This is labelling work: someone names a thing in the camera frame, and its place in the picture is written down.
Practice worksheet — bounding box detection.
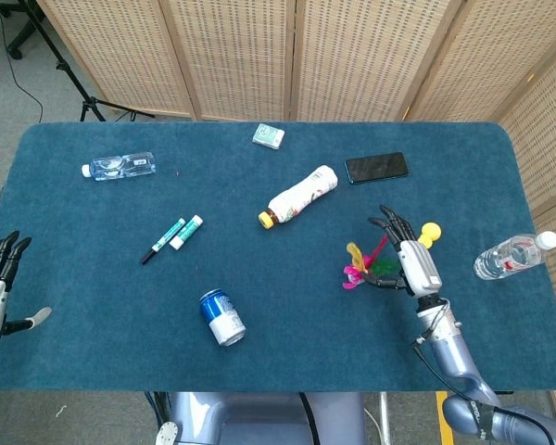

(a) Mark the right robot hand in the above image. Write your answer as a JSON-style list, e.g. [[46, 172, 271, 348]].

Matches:
[[361, 205, 444, 299]]

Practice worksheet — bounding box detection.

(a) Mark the colourful feather shuttlecock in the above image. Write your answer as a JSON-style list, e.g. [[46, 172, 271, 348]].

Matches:
[[341, 235, 399, 291]]

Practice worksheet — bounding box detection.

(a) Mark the black tripod stand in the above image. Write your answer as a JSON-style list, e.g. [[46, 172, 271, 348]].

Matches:
[[19, 0, 156, 122]]

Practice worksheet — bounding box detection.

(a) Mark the yellow rubber duck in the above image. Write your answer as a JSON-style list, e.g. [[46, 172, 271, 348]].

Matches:
[[417, 222, 444, 249]]

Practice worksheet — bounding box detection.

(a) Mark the black smartphone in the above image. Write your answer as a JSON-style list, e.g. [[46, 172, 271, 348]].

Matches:
[[345, 151, 411, 185]]

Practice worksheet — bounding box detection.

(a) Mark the clear round water bottle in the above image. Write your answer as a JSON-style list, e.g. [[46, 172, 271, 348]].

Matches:
[[473, 230, 556, 280]]

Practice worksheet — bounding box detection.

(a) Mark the blue table mat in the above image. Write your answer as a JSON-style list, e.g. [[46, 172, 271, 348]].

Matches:
[[0, 121, 556, 393]]

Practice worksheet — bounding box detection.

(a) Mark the white floral bottle yellow cap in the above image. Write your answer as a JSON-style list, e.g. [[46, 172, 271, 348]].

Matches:
[[258, 164, 339, 230]]

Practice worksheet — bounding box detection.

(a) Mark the yellow floor tape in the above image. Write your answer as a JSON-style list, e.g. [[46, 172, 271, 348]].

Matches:
[[435, 391, 455, 445]]

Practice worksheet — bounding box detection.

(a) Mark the clear square water bottle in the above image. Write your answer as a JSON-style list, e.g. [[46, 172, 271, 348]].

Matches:
[[81, 150, 158, 182]]

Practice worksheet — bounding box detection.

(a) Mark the green white marker pen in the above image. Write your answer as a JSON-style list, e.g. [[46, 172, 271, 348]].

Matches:
[[140, 217, 187, 266]]

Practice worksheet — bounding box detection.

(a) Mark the small white green box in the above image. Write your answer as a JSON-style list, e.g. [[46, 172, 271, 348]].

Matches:
[[252, 122, 286, 150]]

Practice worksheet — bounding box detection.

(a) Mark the blue and white can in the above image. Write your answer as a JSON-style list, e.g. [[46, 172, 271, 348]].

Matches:
[[199, 288, 246, 348]]

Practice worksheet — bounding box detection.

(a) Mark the green white glue stick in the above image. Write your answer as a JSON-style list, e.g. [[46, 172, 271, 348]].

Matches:
[[169, 214, 204, 251]]

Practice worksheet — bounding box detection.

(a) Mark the grey blue robot torso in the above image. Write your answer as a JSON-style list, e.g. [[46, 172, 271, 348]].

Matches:
[[155, 391, 368, 445]]

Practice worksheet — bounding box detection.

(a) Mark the black office chair base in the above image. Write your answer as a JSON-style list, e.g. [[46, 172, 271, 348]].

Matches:
[[6, 0, 45, 60]]

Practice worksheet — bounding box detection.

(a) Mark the black floor cable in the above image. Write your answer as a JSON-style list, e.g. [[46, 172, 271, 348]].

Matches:
[[0, 0, 44, 124]]

